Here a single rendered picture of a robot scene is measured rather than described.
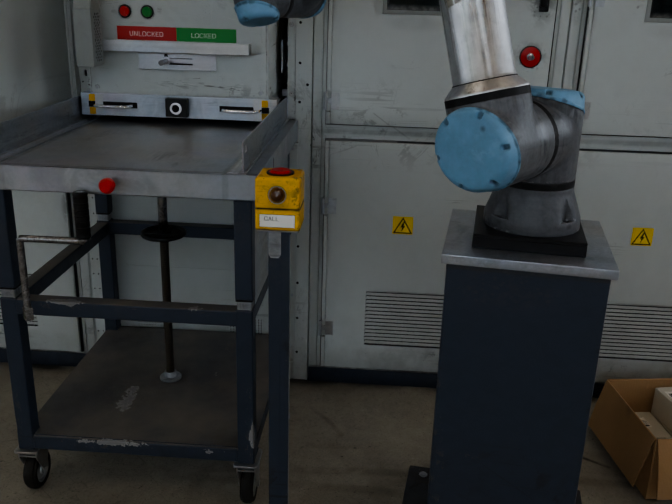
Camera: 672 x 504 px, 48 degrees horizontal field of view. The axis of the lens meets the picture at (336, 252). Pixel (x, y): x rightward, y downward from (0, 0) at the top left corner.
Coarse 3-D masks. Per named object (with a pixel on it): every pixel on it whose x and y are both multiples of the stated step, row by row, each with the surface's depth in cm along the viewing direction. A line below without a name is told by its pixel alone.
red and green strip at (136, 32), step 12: (120, 36) 202; (132, 36) 201; (144, 36) 201; (156, 36) 201; (168, 36) 201; (180, 36) 200; (192, 36) 200; (204, 36) 200; (216, 36) 200; (228, 36) 200
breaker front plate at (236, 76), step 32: (128, 0) 198; (160, 0) 198; (192, 0) 197; (224, 0) 197; (256, 32) 199; (128, 64) 204; (224, 64) 202; (256, 64) 202; (224, 96) 205; (256, 96) 204
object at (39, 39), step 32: (0, 0) 188; (32, 0) 200; (0, 32) 190; (32, 32) 202; (64, 32) 215; (0, 64) 191; (32, 64) 203; (64, 64) 217; (0, 96) 192; (32, 96) 205; (64, 96) 219
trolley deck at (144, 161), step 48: (48, 144) 179; (96, 144) 180; (144, 144) 182; (192, 144) 183; (240, 144) 185; (288, 144) 201; (96, 192) 159; (144, 192) 159; (192, 192) 158; (240, 192) 157
